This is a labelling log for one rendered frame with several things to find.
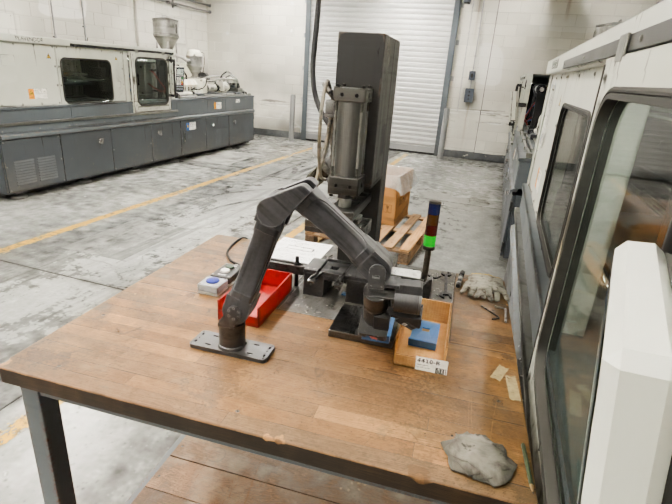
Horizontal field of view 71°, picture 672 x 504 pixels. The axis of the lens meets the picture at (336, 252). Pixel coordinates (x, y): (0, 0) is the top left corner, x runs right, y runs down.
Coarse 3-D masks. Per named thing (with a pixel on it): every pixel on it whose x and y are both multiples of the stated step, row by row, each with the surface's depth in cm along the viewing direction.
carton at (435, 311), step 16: (432, 304) 132; (448, 304) 131; (432, 320) 134; (448, 320) 123; (400, 336) 118; (448, 336) 114; (400, 352) 118; (416, 352) 118; (432, 352) 119; (416, 368) 112; (432, 368) 111
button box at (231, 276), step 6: (228, 252) 172; (228, 258) 167; (228, 264) 156; (234, 264) 157; (216, 270) 151; (234, 270) 152; (216, 276) 147; (222, 276) 147; (228, 276) 147; (234, 276) 149; (228, 282) 147
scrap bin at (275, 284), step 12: (264, 276) 148; (276, 276) 147; (288, 276) 143; (264, 288) 147; (276, 288) 135; (288, 288) 144; (264, 300) 127; (276, 300) 135; (252, 312) 132; (264, 312) 128; (252, 324) 125
